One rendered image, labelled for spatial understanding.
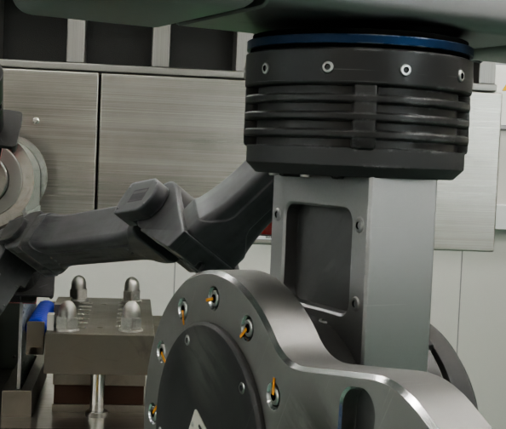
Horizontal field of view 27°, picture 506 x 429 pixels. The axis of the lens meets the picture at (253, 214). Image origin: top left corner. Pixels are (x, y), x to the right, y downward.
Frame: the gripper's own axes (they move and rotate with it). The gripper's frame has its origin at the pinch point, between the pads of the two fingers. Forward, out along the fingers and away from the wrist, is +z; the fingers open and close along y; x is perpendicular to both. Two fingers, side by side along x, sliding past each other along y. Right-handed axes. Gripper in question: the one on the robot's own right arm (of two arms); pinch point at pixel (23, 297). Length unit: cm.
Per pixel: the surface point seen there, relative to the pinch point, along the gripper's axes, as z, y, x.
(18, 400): 3.5, 0.4, -15.0
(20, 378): 4.9, 0.3, -11.2
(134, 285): 25.4, 16.9, 12.9
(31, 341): 1.7, 1.6, -6.5
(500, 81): 199, 164, 180
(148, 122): 12.6, 18.1, 39.5
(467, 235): 21, 78, 24
